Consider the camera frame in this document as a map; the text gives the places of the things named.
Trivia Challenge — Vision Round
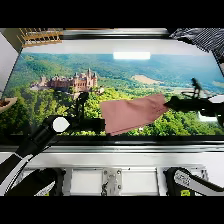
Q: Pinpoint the pink garment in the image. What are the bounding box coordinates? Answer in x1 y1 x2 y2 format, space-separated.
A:
99 93 170 137

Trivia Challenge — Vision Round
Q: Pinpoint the silver frame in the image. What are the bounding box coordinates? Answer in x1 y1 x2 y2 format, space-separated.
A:
0 143 224 197

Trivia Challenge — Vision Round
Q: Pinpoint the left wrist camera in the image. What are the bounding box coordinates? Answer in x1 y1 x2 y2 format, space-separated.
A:
74 91 91 121

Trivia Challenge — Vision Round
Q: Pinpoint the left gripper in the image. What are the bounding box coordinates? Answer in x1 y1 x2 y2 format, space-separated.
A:
70 117 107 135

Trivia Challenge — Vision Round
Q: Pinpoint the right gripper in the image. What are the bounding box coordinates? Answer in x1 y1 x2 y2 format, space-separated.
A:
164 95 202 113

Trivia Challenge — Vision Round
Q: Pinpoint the striped garment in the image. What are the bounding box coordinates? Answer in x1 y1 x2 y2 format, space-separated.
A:
169 28 224 63

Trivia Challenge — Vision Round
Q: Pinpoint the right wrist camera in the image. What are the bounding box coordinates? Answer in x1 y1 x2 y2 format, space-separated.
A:
182 77 205 100

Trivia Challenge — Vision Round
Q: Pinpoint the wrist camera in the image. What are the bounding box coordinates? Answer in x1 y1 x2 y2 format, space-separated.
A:
182 77 205 100
74 91 91 121

